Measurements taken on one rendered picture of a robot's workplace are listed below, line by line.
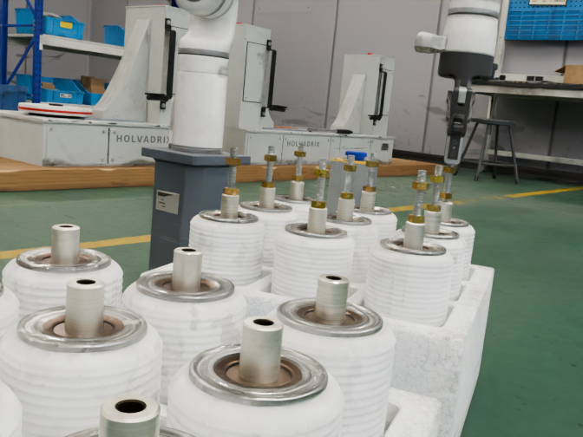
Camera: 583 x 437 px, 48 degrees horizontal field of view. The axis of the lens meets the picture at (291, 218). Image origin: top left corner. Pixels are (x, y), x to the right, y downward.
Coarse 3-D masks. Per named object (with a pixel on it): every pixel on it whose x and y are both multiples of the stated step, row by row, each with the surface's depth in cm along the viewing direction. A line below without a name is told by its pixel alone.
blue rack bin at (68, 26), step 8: (24, 8) 539; (16, 16) 549; (24, 16) 542; (32, 16) 535; (48, 16) 523; (64, 16) 568; (72, 16) 561; (48, 24) 525; (56, 24) 531; (64, 24) 536; (72, 24) 541; (80, 24) 547; (16, 32) 552; (24, 32) 545; (32, 32) 538; (48, 32) 527; (56, 32) 533; (64, 32) 538; (72, 32) 543; (80, 32) 549
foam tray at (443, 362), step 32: (256, 288) 78; (352, 288) 84; (480, 288) 89; (384, 320) 71; (448, 320) 73; (480, 320) 87; (416, 352) 68; (448, 352) 67; (480, 352) 99; (416, 384) 69; (448, 384) 68; (448, 416) 68
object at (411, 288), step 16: (384, 256) 72; (400, 256) 71; (416, 256) 71; (432, 256) 72; (448, 256) 73; (368, 272) 75; (384, 272) 72; (400, 272) 71; (416, 272) 71; (432, 272) 71; (448, 272) 73; (368, 288) 75; (384, 288) 72; (400, 288) 71; (416, 288) 71; (432, 288) 71; (448, 288) 73; (368, 304) 74; (384, 304) 72; (400, 304) 71; (416, 304) 71; (432, 304) 72; (416, 320) 72; (432, 320) 72
